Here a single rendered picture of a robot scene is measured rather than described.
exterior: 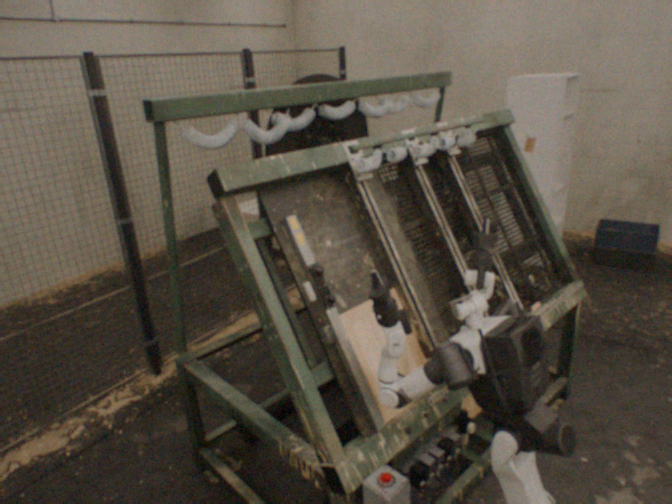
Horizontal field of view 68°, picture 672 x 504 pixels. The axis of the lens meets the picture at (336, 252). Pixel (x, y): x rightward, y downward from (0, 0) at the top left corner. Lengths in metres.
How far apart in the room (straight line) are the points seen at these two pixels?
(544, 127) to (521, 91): 0.45
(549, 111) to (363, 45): 3.56
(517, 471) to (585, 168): 5.49
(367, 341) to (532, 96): 4.08
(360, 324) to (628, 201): 5.45
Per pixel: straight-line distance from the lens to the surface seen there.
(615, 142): 7.09
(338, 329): 2.07
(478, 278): 2.19
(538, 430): 1.97
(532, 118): 5.79
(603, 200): 7.24
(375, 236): 2.32
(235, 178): 1.96
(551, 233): 3.50
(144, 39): 7.21
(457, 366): 1.77
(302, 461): 2.22
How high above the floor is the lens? 2.31
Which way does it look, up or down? 21 degrees down
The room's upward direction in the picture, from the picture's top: 3 degrees counter-clockwise
